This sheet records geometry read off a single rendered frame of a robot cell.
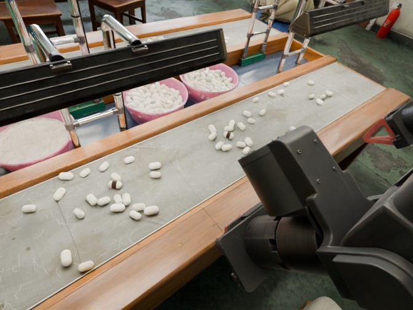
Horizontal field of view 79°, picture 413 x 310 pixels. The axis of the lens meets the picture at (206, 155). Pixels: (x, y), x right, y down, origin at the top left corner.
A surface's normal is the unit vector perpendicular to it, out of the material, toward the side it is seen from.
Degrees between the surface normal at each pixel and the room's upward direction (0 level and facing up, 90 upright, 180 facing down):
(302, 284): 0
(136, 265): 0
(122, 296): 0
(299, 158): 23
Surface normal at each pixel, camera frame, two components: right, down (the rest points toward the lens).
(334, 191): 0.40, -0.29
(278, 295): 0.12, -0.67
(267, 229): -0.86, -0.45
